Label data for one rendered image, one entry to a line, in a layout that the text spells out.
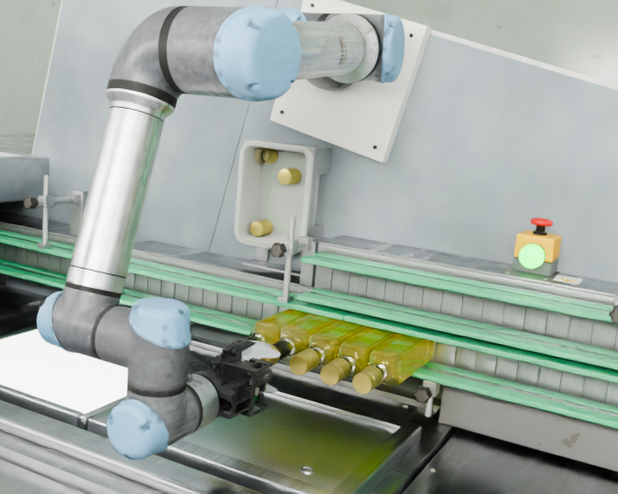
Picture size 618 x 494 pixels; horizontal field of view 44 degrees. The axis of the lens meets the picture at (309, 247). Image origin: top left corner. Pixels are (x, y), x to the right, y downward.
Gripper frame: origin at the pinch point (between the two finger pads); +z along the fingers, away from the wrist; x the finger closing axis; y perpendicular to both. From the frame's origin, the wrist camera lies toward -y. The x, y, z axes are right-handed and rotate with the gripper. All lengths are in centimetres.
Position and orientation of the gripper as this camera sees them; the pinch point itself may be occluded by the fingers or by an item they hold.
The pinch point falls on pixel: (260, 360)
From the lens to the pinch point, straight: 126.8
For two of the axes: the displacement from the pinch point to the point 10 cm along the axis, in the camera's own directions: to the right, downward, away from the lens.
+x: 1.0, -9.8, -1.8
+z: 4.6, -1.2, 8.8
